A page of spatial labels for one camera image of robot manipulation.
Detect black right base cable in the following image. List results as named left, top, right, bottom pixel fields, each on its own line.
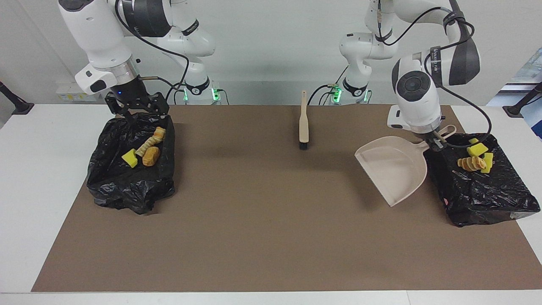
left=171, top=83, right=187, bottom=105

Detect beige plastic dustpan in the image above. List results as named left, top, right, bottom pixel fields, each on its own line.
left=354, top=125, right=457, bottom=207

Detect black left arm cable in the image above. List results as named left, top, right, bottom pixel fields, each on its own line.
left=376, top=0, right=492, bottom=149

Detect black bag-lined bin with knot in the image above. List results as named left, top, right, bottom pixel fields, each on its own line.
left=86, top=112, right=176, bottom=215

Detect black bag-lined bin pink mark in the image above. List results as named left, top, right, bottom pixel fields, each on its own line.
left=422, top=133, right=541, bottom=227

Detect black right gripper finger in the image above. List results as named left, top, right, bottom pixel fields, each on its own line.
left=146, top=91, right=170, bottom=119
left=105, top=94, right=135, bottom=124

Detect black clamp stand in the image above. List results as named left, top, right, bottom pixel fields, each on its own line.
left=503, top=83, right=542, bottom=118
left=0, top=81, right=34, bottom=116

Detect brown table mat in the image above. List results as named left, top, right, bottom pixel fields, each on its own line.
left=32, top=105, right=542, bottom=293

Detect brown bread bun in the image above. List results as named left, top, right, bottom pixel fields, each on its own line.
left=142, top=147, right=161, bottom=166

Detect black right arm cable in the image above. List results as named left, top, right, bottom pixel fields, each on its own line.
left=114, top=0, right=190, bottom=102

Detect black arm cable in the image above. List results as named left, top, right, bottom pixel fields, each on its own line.
left=376, top=0, right=492, bottom=149
left=114, top=0, right=190, bottom=102

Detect pale bread piece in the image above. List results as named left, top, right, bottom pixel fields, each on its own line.
left=135, top=136, right=159, bottom=157

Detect black base cable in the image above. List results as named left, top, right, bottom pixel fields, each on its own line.
left=171, top=83, right=187, bottom=105
left=308, top=66, right=350, bottom=105

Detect small striped croissant piece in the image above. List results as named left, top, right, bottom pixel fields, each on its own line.
left=457, top=156, right=487, bottom=172

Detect white wall socket box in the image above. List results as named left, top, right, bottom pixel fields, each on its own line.
left=56, top=82, right=106, bottom=101

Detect black left base cable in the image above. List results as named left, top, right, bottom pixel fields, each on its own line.
left=308, top=66, right=350, bottom=105

